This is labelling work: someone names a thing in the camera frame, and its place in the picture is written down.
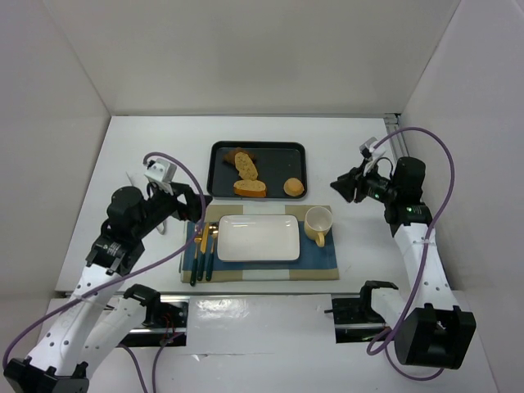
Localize metal tongs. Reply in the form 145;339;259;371
125;172;166;236

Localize long bread slice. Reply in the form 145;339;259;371
234;152;259;180

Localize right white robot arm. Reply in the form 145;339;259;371
331;157;477;369

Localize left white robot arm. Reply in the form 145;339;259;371
2;183;213;392

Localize dark brown bread piece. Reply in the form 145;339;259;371
223;147;256;165

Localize orange crust bread slice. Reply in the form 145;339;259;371
233;180;267;198

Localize yellow mug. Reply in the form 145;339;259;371
304;206;332;247

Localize round bun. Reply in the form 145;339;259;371
283;178;305;197

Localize black baking tray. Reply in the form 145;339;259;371
206;141;308;200

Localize white rectangular plate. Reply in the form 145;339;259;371
217;215;300;263

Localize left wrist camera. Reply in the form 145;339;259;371
145;158;177;196

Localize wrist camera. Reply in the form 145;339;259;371
359;138;386;175
145;158;177;196

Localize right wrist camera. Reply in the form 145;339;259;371
359;138;386;175

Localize gold fork green handle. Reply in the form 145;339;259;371
189;230;203;287

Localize gold knife green handle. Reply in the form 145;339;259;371
196;223;210;282

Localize aluminium rail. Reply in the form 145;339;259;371
384;113;409;160

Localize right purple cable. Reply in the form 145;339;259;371
366;126;455;381

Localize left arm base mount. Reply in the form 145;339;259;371
120;297;189;348

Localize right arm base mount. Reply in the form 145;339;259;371
323;296;387;344

